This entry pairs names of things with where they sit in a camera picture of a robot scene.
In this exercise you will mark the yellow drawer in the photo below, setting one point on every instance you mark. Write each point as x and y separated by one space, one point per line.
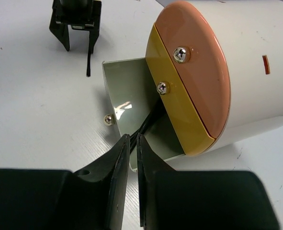
189 128

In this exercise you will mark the grey-green bottom drawer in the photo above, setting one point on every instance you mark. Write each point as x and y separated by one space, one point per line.
132 94

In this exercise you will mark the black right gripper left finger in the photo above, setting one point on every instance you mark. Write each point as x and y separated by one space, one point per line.
91 198

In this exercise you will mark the black small makeup brush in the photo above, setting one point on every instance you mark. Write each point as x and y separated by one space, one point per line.
155 114

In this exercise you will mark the peach top drawer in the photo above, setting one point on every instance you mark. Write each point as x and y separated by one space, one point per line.
204 71

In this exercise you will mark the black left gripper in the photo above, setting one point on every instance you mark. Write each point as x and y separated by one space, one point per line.
80 15

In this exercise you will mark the cream round drawer organizer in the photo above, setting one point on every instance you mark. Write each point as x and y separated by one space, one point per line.
250 33

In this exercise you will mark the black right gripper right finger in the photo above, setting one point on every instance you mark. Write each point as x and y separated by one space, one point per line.
199 200

